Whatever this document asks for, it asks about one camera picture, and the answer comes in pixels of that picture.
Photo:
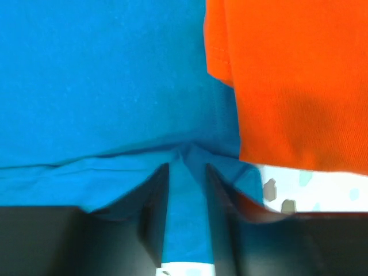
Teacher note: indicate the folded orange t shirt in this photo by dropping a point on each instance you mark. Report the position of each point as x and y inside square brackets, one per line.
[299, 73]

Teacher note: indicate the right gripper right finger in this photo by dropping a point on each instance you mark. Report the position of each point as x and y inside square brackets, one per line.
[248, 239]

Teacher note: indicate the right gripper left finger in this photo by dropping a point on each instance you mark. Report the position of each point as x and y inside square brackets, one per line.
[123, 238]

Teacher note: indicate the blue t shirt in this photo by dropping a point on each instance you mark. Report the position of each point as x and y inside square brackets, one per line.
[96, 94]

